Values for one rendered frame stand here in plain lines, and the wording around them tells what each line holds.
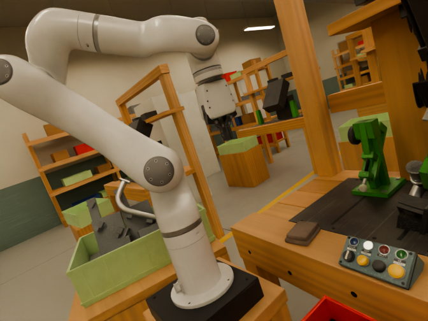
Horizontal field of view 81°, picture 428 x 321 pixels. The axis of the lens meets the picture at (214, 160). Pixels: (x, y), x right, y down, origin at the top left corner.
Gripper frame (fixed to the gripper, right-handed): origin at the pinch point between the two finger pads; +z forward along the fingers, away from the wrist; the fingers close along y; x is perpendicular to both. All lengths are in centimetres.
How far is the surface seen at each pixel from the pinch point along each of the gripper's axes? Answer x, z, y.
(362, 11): 17, -23, -54
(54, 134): -599, -71, 33
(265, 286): 6.3, 45.0, 7.2
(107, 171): -607, 47, -40
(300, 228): 5.8, 37.0, -12.3
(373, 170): 13, 31, -48
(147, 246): -48, 39, 25
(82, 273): -52, 37, 51
